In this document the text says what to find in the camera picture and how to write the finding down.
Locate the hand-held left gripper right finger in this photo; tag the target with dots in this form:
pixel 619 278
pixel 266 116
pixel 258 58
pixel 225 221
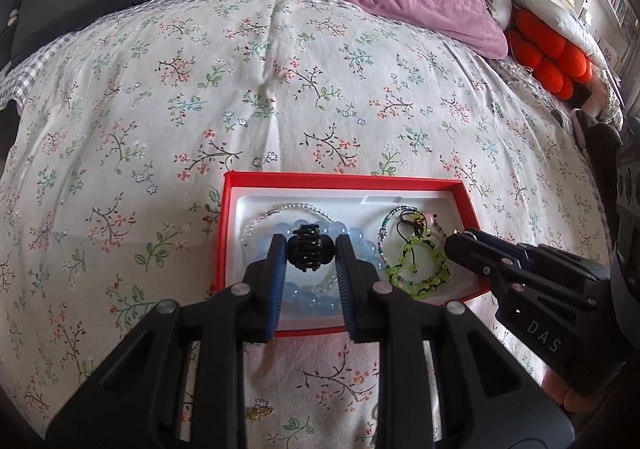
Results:
pixel 346 279

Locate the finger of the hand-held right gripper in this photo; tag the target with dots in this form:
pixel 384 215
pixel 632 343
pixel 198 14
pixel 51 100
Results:
pixel 495 246
pixel 475 259

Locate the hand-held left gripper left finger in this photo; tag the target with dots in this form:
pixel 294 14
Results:
pixel 277 279

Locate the dark hair claw clip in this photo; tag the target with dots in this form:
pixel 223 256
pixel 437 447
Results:
pixel 310 249

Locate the red cardboard box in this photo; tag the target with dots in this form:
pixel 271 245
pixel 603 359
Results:
pixel 320 196

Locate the person's right hand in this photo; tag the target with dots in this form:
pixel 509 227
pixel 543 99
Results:
pixel 567 391

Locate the dark grey plush toy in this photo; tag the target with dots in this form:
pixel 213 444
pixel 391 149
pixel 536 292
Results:
pixel 600 139

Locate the floral blanket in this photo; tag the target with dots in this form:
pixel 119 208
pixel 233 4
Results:
pixel 150 129

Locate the orange knotted cushion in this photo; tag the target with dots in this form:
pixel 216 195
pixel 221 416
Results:
pixel 540 44

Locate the dark cushion with white mark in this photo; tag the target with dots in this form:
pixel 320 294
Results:
pixel 7 29

